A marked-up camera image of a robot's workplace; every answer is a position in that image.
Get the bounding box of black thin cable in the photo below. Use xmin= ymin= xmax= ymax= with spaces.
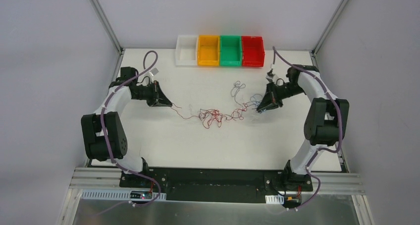
xmin=197 ymin=81 xmax=260 ymax=123

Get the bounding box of red thin cable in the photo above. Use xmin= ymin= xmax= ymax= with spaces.
xmin=170 ymin=103 xmax=250 ymax=129

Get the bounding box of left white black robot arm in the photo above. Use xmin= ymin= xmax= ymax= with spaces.
xmin=81 ymin=66 xmax=173 ymax=188

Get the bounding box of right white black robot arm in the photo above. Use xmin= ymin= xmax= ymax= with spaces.
xmin=256 ymin=65 xmax=350 ymax=191

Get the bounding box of red plastic bin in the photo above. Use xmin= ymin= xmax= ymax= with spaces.
xmin=241 ymin=36 xmax=265 ymax=68

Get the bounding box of white plastic bin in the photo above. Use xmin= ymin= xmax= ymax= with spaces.
xmin=175 ymin=35 xmax=199 ymax=66

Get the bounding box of green plastic bin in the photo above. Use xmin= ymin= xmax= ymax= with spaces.
xmin=220 ymin=35 xmax=242 ymax=67

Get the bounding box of orange plastic bin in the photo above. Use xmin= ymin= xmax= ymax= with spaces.
xmin=197 ymin=35 xmax=220 ymax=66

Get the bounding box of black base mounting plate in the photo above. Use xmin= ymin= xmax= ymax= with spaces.
xmin=119 ymin=167 xmax=313 ymax=203

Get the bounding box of left electronics board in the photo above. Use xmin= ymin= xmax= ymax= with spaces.
xmin=129 ymin=190 xmax=153 ymax=201

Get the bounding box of electronics board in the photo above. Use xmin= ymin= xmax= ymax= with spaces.
xmin=283 ymin=196 xmax=302 ymax=209
xmin=129 ymin=190 xmax=153 ymax=201

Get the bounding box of right electronics board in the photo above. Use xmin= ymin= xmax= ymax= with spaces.
xmin=283 ymin=196 xmax=302 ymax=209

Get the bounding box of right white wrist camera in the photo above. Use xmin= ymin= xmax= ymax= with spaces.
xmin=265 ymin=63 xmax=279 ymax=84

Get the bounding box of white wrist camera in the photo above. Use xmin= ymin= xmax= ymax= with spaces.
xmin=265 ymin=63 xmax=279 ymax=84
xmin=149 ymin=67 xmax=159 ymax=79

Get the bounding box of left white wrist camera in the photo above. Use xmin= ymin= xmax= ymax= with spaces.
xmin=149 ymin=67 xmax=159 ymax=79

